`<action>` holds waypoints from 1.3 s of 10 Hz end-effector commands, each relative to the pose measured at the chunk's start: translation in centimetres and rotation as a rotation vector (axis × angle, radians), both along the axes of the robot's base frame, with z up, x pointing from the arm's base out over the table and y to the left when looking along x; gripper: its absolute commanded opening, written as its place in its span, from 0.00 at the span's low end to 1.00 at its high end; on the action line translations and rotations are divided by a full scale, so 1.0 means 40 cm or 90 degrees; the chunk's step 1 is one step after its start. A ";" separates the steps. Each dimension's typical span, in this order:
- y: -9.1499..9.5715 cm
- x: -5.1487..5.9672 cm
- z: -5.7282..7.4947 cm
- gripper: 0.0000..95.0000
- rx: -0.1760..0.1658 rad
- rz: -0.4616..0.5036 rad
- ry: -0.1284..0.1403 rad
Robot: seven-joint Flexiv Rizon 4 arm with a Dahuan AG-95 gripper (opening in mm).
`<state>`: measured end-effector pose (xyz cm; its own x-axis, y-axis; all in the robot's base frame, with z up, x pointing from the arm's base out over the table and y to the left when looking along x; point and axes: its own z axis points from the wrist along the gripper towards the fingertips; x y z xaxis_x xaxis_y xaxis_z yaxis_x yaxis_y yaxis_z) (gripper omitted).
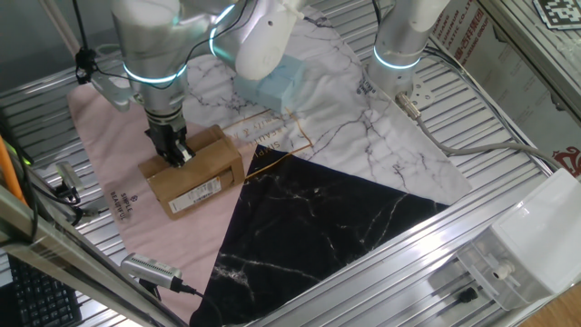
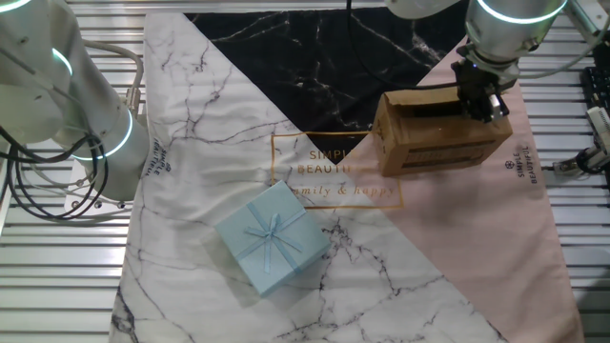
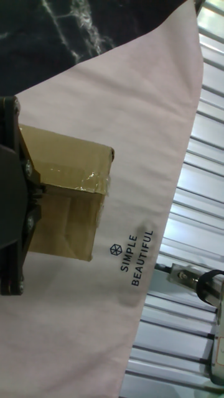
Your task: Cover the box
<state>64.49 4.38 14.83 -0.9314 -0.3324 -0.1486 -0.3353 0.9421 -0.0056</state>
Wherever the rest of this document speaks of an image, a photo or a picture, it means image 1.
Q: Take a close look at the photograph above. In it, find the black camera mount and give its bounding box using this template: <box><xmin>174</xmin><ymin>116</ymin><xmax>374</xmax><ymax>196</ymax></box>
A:
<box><xmin>53</xmin><ymin>181</ymin><xmax>84</xmax><ymax>204</ymax></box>

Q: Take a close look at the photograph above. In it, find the black table plug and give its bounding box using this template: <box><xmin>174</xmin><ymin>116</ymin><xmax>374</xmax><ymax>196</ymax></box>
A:
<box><xmin>456</xmin><ymin>286</ymin><xmax>478</xmax><ymax>304</ymax></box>

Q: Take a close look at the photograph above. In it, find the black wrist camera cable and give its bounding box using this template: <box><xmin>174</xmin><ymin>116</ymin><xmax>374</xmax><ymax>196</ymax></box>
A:
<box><xmin>71</xmin><ymin>0</ymin><xmax>133</xmax><ymax>83</ymax></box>

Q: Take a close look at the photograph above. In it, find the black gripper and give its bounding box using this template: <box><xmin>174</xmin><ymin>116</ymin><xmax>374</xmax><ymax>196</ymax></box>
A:
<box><xmin>143</xmin><ymin>121</ymin><xmax>196</xmax><ymax>169</ymax></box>

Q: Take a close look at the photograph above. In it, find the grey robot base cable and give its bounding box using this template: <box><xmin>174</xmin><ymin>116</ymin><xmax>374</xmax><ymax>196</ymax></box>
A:
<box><xmin>394</xmin><ymin>93</ymin><xmax>564</xmax><ymax>172</ymax></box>

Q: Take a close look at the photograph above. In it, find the silver metal pole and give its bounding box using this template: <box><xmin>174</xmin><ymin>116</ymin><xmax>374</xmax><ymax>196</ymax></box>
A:
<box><xmin>38</xmin><ymin>0</ymin><xmax>83</xmax><ymax>58</ymax></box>

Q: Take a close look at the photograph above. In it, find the brown cardboard box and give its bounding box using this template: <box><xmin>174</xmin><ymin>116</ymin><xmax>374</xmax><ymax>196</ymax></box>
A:
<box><xmin>138</xmin><ymin>124</ymin><xmax>246</xmax><ymax>222</ymax></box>

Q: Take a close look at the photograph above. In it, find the marble pattern tablecloth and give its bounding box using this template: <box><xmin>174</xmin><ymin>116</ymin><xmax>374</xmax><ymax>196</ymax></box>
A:
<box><xmin>66</xmin><ymin>5</ymin><xmax>473</xmax><ymax>326</ymax></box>

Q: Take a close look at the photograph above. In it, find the orange pole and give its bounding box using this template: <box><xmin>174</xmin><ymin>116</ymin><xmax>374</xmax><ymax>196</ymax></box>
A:
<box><xmin>0</xmin><ymin>134</ymin><xmax>24</xmax><ymax>205</ymax></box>

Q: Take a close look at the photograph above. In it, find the black depth camera cable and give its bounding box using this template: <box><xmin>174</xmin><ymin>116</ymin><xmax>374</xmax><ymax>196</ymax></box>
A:
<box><xmin>170</xmin><ymin>276</ymin><xmax>223</xmax><ymax>327</ymax></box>

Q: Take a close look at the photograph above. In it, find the black keyboard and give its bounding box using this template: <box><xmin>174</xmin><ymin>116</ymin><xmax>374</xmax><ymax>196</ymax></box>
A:
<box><xmin>7</xmin><ymin>253</ymin><xmax>84</xmax><ymax>327</ymax></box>

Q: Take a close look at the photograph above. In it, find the small silver camera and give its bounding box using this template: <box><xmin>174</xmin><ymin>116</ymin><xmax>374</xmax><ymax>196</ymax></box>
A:
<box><xmin>54</xmin><ymin>161</ymin><xmax>86</xmax><ymax>194</ymax></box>

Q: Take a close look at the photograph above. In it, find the black pole clamp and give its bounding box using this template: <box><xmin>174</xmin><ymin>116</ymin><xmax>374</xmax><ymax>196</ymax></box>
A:
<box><xmin>74</xmin><ymin>67</ymin><xmax>94</xmax><ymax>86</ymax></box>

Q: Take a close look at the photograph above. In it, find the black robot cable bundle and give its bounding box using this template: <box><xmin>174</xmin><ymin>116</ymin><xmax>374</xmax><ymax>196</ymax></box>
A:
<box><xmin>421</xmin><ymin>44</ymin><xmax>564</xmax><ymax>169</ymax></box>

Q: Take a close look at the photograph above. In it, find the white plastic enclosure box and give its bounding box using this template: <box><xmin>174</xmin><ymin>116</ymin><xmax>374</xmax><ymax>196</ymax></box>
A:
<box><xmin>456</xmin><ymin>167</ymin><xmax>581</xmax><ymax>312</ymax></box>

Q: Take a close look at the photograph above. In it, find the black white marker board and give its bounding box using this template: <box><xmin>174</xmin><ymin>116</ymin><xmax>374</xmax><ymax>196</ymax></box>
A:
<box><xmin>531</xmin><ymin>0</ymin><xmax>581</xmax><ymax>31</ymax></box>

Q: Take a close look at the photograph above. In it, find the silver depth camera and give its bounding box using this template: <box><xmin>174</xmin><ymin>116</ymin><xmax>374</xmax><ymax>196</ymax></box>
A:
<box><xmin>120</xmin><ymin>253</ymin><xmax>183</xmax><ymax>292</ymax></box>

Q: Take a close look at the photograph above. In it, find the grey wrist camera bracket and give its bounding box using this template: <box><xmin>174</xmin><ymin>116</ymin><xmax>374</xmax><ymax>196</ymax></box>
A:
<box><xmin>90</xmin><ymin>72</ymin><xmax>146</xmax><ymax>114</ymax></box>

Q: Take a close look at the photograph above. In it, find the printed cardboard panel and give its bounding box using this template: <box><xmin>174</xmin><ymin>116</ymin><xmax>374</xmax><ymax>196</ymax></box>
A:
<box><xmin>426</xmin><ymin>0</ymin><xmax>581</xmax><ymax>178</ymax></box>

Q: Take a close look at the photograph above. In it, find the light blue gift box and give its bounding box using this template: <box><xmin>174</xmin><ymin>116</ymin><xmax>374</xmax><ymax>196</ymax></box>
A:
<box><xmin>233</xmin><ymin>54</ymin><xmax>306</xmax><ymax>114</ymax></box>

